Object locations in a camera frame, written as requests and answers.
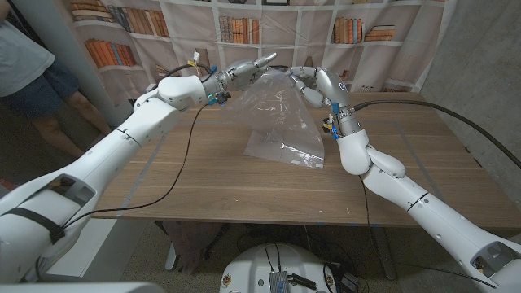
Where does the grey finned electronics module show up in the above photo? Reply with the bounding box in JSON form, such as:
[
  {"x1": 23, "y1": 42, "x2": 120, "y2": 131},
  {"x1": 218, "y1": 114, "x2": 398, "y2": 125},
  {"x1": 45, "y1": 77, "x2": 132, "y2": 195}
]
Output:
[{"x1": 268, "y1": 271, "x2": 289, "y2": 293}]

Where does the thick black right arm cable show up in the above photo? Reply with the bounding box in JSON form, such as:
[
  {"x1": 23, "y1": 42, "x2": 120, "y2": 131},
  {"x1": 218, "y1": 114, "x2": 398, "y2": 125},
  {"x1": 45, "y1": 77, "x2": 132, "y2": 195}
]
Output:
[{"x1": 352, "y1": 99, "x2": 521, "y2": 168}]

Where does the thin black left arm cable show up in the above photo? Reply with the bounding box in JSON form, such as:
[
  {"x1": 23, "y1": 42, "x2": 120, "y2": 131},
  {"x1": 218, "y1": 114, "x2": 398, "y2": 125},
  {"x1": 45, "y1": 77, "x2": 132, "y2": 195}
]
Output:
[{"x1": 59, "y1": 101, "x2": 211, "y2": 231}]

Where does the person in white shirt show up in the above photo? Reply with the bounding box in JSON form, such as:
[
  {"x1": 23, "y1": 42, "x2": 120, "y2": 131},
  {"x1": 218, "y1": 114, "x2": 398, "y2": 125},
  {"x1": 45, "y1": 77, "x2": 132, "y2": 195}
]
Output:
[{"x1": 0, "y1": 2, "x2": 113, "y2": 160}]

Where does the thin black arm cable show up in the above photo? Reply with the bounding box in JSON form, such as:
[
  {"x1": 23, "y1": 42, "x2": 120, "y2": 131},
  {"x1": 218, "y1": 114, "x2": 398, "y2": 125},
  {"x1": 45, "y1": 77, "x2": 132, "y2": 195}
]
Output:
[
  {"x1": 357, "y1": 174, "x2": 496, "y2": 290},
  {"x1": 59, "y1": 101, "x2": 211, "y2": 231}
]

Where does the clear plastic bag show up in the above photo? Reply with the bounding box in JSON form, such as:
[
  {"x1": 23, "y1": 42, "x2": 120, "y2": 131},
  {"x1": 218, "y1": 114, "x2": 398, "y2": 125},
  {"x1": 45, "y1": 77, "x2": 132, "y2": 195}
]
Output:
[{"x1": 221, "y1": 68, "x2": 326, "y2": 170}]

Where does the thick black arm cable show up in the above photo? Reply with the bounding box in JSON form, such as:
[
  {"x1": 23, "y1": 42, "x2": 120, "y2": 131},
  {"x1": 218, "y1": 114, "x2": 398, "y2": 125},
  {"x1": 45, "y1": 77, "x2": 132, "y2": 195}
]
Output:
[
  {"x1": 162, "y1": 63, "x2": 217, "y2": 81},
  {"x1": 352, "y1": 99, "x2": 521, "y2": 168}
]

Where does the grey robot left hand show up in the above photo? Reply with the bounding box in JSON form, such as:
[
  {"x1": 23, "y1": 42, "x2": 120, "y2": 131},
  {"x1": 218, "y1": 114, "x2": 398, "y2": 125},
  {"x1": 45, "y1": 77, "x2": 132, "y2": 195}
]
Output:
[{"x1": 221, "y1": 51, "x2": 278, "y2": 91}]

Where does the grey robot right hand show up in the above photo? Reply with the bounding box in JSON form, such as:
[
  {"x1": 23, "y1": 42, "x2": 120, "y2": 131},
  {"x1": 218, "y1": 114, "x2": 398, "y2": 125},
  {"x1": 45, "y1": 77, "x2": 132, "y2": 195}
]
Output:
[{"x1": 284, "y1": 65, "x2": 351, "y2": 109}]

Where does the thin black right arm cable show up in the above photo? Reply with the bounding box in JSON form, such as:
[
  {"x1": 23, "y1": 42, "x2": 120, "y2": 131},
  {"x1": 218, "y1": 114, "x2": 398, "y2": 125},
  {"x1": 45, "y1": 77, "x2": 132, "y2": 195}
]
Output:
[{"x1": 357, "y1": 174, "x2": 496, "y2": 290}]

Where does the printed bookshelf backdrop cloth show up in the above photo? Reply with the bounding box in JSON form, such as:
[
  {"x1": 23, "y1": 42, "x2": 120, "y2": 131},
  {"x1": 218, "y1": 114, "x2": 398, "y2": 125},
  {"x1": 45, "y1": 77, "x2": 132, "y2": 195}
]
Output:
[{"x1": 60, "y1": 0, "x2": 459, "y2": 107}]

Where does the black connector on torso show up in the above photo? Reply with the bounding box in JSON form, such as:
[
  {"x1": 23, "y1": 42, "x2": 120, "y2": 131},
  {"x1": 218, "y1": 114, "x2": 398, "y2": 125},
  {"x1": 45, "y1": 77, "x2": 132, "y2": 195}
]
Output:
[{"x1": 287, "y1": 273, "x2": 318, "y2": 291}]

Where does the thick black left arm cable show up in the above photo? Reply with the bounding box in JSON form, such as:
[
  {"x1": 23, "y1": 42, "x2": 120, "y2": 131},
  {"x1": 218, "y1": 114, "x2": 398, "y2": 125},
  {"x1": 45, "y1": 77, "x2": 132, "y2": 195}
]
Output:
[{"x1": 162, "y1": 63, "x2": 217, "y2": 81}]

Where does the black power adapter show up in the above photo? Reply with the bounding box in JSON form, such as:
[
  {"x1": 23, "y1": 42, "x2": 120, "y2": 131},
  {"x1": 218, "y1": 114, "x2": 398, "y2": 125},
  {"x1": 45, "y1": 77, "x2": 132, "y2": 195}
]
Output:
[{"x1": 340, "y1": 272, "x2": 360, "y2": 292}]

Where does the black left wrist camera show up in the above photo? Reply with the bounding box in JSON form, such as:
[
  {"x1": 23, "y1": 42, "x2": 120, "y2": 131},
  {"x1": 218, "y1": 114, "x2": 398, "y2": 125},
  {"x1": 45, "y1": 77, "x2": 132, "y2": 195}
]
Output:
[{"x1": 206, "y1": 91, "x2": 232, "y2": 107}]

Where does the white robot torso base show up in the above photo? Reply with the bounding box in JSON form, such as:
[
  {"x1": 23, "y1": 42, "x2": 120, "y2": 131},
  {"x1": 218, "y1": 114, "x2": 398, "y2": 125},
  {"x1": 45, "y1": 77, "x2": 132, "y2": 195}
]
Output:
[{"x1": 219, "y1": 243, "x2": 338, "y2": 293}]

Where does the grey table leg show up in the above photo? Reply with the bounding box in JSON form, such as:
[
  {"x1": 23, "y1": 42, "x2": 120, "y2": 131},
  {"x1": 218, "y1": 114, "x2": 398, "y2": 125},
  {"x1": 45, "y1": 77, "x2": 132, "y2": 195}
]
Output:
[{"x1": 370, "y1": 225, "x2": 396, "y2": 281}]

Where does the white table leg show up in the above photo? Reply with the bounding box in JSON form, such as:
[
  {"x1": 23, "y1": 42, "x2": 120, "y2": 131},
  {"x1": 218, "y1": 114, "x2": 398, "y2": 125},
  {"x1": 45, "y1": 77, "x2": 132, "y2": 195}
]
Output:
[{"x1": 164, "y1": 243, "x2": 181, "y2": 273}]

